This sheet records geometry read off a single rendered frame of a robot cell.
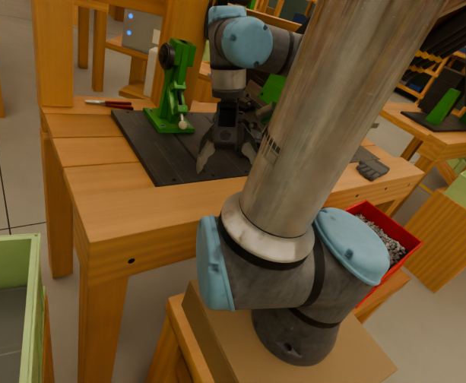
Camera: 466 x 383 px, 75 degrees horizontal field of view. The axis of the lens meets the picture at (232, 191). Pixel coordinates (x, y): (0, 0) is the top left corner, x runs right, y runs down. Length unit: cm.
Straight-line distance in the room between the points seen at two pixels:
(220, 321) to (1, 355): 33
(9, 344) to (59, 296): 106
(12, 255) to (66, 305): 104
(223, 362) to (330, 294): 21
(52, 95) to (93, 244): 61
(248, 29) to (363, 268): 38
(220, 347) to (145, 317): 109
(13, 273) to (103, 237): 15
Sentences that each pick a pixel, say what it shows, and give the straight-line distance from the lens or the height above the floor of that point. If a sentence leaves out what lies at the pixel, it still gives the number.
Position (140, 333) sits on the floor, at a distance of 157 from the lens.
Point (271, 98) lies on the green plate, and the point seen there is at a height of 109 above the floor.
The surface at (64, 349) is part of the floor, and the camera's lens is 155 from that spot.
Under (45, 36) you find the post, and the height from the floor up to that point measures 109.
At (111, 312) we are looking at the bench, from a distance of 91.
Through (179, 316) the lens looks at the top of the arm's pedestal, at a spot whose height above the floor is 85.
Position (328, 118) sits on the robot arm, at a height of 132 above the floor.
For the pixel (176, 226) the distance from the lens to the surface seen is 71.
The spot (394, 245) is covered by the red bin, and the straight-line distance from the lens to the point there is 107.
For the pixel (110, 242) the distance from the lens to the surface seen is 67.
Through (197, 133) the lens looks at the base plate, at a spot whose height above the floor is 90.
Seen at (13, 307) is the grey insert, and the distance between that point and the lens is 65.
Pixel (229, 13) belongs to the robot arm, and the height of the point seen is 132.
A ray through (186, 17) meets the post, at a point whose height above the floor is 121.
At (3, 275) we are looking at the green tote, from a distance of 66.
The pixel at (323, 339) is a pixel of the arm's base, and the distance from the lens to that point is 53.
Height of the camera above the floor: 139
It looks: 34 degrees down
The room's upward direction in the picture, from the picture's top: 21 degrees clockwise
